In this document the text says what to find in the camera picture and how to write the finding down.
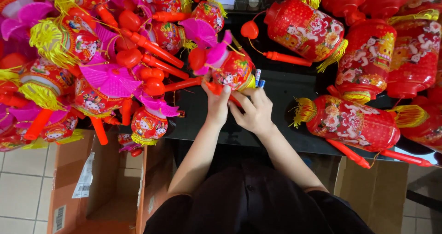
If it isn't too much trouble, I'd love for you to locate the heap of small red lanterns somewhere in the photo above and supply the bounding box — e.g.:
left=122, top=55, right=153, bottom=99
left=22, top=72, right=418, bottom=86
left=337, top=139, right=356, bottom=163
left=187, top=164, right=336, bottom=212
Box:
left=0, top=0, right=228, bottom=158

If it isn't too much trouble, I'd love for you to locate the group of large red lanterns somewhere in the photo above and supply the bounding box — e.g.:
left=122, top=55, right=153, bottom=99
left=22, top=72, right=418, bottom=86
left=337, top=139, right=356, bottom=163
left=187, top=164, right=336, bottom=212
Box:
left=241, top=0, right=442, bottom=169

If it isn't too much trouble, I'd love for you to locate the open cardboard box with labels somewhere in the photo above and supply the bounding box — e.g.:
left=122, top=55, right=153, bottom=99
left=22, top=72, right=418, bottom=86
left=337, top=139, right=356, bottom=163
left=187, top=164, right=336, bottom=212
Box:
left=47, top=129, right=174, bottom=234

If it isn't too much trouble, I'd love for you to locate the black furniture bar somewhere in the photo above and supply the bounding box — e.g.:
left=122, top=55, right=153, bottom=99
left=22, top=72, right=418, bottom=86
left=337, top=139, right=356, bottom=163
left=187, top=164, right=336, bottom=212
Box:
left=406, top=188, right=442, bottom=212

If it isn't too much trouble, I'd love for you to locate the person's left hand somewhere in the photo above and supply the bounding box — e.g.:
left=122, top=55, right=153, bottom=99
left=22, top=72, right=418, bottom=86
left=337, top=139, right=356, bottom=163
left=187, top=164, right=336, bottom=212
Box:
left=202, top=82, right=232, bottom=127

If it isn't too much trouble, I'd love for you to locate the plain brown cardboard box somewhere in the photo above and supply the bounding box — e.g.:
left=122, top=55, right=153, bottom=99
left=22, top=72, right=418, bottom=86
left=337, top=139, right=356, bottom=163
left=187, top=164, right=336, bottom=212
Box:
left=300, top=153, right=410, bottom=234

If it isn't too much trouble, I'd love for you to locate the person's right hand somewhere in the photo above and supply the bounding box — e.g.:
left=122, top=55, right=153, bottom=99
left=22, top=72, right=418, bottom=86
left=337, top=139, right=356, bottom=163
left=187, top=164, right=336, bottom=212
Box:
left=228, top=87, right=274, bottom=135

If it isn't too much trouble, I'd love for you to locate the red plastic lantern handle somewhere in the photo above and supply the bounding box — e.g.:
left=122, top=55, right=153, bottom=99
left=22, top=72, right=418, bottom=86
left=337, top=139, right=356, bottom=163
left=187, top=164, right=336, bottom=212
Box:
left=205, top=81, right=243, bottom=108

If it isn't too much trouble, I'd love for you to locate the person's black clothing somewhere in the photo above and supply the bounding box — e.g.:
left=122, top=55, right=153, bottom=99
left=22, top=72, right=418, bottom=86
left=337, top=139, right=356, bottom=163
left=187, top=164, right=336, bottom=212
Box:
left=143, top=161, right=375, bottom=234

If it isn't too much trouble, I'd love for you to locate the red lantern toy pink fan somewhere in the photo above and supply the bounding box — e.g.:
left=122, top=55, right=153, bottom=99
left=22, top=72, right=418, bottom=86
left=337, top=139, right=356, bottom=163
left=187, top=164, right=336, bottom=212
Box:
left=188, top=30, right=258, bottom=92

